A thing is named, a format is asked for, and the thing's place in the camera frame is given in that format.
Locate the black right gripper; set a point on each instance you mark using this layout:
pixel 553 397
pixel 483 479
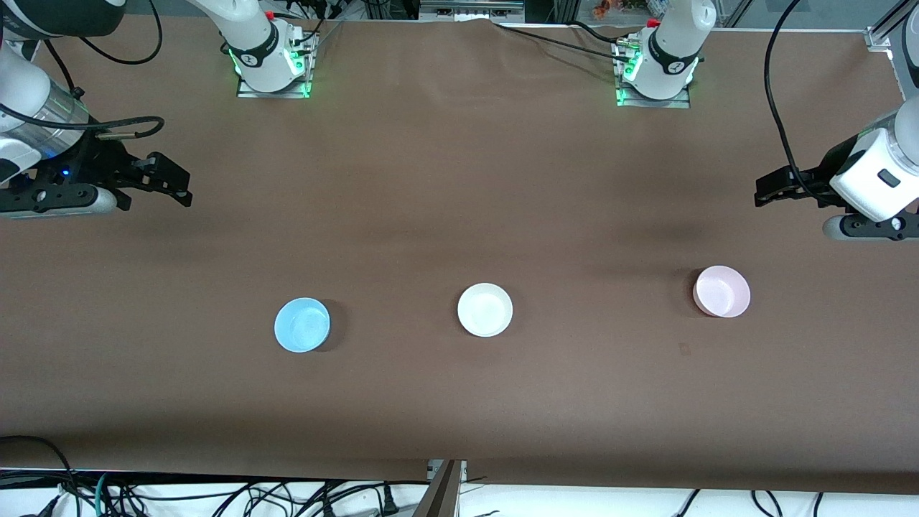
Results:
pixel 100 166

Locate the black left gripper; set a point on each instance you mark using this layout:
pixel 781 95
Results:
pixel 810 181

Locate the pink plastic bowl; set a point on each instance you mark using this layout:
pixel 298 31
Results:
pixel 720 289

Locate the blue plastic bowl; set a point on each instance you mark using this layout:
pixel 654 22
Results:
pixel 301 327

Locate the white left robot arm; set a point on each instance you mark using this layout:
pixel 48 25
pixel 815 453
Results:
pixel 675 43

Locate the white plastic bowl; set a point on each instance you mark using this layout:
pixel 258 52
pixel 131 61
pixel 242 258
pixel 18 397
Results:
pixel 484 309

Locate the small orange object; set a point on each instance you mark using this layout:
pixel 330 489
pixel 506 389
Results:
pixel 604 8

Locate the brown table cover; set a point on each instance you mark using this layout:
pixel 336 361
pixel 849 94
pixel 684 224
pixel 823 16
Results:
pixel 459 179

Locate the grey metal box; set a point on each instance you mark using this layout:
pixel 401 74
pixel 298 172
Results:
pixel 470 8

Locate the black power plug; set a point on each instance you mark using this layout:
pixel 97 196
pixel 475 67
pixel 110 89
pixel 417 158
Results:
pixel 389 502

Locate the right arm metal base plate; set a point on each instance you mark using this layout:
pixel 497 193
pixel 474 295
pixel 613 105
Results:
pixel 248 92

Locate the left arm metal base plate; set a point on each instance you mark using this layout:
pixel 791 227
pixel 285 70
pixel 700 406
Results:
pixel 675 103

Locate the aluminium frame corner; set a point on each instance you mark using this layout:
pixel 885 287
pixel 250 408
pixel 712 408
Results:
pixel 879 37

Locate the grey metal frame post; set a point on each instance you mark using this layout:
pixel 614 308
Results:
pixel 441 495

